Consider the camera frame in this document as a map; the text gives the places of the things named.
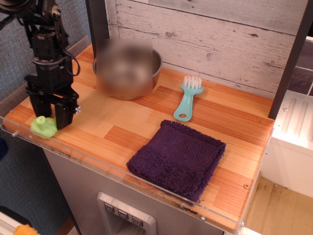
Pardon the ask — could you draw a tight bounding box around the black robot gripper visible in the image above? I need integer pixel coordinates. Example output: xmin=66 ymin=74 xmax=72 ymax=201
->
xmin=24 ymin=55 xmax=81 ymax=130

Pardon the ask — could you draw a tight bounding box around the green toy broccoli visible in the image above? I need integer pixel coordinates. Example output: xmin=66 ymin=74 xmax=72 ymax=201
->
xmin=30 ymin=116 xmax=58 ymax=139

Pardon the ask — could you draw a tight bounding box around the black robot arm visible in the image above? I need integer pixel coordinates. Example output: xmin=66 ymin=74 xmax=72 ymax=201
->
xmin=0 ymin=0 xmax=80 ymax=130

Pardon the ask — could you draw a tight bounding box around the stainless steel pot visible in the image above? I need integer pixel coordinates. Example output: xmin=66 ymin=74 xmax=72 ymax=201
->
xmin=93 ymin=44 xmax=163 ymax=100

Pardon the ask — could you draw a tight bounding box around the clear acrylic edge guard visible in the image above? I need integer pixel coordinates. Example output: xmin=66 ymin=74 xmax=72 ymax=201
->
xmin=1 ymin=117 xmax=264 ymax=235

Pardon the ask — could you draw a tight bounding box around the grey toy fridge cabinet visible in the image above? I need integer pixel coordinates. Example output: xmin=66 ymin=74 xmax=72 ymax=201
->
xmin=44 ymin=150 xmax=223 ymax=235

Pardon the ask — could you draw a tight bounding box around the silver dispenser button panel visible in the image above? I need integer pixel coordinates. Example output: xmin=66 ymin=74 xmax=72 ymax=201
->
xmin=97 ymin=192 xmax=157 ymax=235

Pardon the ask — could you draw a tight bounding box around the orange object bottom left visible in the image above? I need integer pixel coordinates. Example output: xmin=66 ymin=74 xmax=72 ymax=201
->
xmin=13 ymin=225 xmax=38 ymax=235

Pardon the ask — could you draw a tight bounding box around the purple folded towel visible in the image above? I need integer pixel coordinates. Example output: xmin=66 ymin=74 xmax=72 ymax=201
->
xmin=127 ymin=120 xmax=226 ymax=202

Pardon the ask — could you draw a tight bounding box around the teal dish brush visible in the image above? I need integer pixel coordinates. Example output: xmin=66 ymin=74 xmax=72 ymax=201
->
xmin=174 ymin=75 xmax=204 ymax=122

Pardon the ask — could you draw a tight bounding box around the white toy sink unit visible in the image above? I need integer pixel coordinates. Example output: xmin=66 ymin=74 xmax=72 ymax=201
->
xmin=261 ymin=91 xmax=313 ymax=197

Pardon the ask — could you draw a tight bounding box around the dark right shelf post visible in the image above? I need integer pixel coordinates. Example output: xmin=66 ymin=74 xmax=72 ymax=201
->
xmin=268 ymin=0 xmax=313 ymax=119

